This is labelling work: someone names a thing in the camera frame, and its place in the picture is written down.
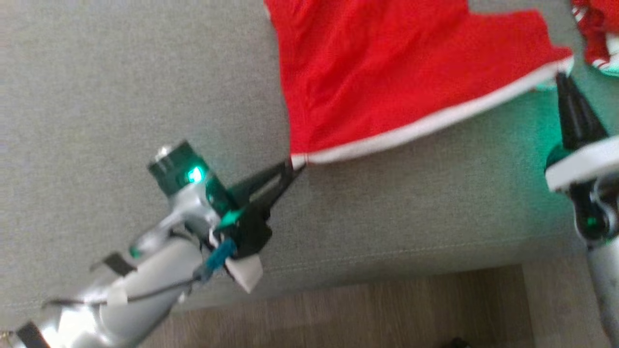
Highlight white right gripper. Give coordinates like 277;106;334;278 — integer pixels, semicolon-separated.
545;72;619;192

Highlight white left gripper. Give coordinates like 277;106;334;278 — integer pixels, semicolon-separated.
224;161;297;294

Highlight red shirt with striped trim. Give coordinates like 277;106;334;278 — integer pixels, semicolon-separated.
571;0;619;77

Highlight red shorts with white band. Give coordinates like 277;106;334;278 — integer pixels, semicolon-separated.
265;0;575;169

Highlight grey fabric sofa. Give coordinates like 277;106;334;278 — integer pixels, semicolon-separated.
0;0;619;317

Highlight blue left cable connector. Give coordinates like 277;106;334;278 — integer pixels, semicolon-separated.
195;239;238;282

